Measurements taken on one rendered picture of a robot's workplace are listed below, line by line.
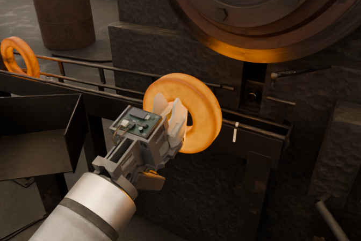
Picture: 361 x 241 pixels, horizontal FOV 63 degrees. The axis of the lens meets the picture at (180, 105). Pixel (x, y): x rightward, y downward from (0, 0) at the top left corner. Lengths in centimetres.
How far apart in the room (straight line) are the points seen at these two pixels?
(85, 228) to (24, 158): 55
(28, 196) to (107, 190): 131
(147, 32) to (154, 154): 52
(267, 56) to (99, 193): 43
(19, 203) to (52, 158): 83
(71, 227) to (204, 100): 27
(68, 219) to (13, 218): 124
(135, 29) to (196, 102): 47
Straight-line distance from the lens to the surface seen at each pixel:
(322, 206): 75
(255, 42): 63
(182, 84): 51
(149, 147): 42
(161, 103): 52
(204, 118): 52
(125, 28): 94
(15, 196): 173
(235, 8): 55
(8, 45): 131
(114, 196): 40
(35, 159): 89
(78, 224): 39
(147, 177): 48
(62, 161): 84
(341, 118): 68
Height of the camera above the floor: 112
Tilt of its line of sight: 31 degrees down
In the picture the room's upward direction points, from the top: straight up
